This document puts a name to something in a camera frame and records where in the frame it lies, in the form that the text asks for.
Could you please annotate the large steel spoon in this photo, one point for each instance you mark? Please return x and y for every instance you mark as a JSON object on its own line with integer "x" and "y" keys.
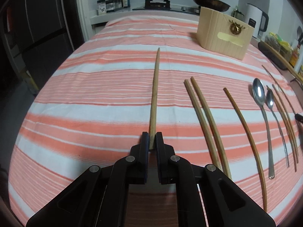
{"x": 259, "y": 98}

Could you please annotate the striped pink white tablecloth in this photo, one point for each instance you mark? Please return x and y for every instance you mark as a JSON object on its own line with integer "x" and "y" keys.
{"x": 97, "y": 104}

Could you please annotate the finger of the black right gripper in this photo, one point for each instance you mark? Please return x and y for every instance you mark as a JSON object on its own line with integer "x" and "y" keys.
{"x": 299, "y": 117}

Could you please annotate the white electric kettle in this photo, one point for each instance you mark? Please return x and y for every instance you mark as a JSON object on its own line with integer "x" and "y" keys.
{"x": 256, "y": 18}

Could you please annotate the wire basket with packets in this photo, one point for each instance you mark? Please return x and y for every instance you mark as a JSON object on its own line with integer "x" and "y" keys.
{"x": 281, "y": 46}

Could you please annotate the brown sauce bottle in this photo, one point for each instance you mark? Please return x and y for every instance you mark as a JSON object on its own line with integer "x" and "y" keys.
{"x": 295, "y": 55}

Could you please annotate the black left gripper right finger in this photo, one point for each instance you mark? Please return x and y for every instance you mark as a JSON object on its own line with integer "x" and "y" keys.
{"x": 205, "y": 195}

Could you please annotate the small steel spoon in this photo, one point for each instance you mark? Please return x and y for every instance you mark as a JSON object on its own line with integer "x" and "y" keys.
{"x": 270, "y": 103}

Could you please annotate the beige utensil holder box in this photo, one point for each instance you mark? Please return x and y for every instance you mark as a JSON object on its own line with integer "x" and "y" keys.
{"x": 221, "y": 33}

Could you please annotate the black wok pan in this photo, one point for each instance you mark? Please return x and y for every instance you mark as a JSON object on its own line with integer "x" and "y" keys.
{"x": 213, "y": 4}

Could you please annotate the wooden cutting board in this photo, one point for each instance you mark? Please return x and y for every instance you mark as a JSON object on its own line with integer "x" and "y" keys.
{"x": 275, "y": 57}

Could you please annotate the brown wooden chopstick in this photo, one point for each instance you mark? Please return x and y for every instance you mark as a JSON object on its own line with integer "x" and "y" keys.
{"x": 254, "y": 149}

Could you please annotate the long wooden chopstick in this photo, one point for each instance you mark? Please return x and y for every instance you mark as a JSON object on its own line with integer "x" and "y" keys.
{"x": 154, "y": 96}

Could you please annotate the black refrigerator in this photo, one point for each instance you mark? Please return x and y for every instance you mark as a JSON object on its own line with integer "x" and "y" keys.
{"x": 46, "y": 33}

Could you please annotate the black gas stove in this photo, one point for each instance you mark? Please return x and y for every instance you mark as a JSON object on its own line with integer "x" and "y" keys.
{"x": 166, "y": 6}

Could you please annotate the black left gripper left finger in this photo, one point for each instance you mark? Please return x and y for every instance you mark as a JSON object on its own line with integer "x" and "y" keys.
{"x": 98, "y": 197}

